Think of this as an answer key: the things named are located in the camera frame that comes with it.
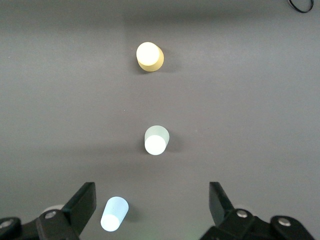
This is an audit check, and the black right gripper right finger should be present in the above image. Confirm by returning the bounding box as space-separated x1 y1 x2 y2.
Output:
201 181 256 240

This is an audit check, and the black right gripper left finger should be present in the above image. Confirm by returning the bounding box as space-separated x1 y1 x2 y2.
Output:
34 181 97 240

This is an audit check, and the pale green plastic cup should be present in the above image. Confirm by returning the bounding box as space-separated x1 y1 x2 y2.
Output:
144 125 170 156

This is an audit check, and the yellow plastic cup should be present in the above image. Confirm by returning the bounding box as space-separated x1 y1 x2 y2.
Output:
136 41 165 73

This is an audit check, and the light blue plastic cup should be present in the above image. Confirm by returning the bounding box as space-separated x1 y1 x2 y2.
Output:
100 196 130 232

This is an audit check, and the dark grey table mat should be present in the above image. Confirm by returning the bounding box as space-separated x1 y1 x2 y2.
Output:
0 0 320 240

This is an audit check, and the thin black looped cable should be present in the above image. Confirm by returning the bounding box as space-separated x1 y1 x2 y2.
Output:
287 0 315 13

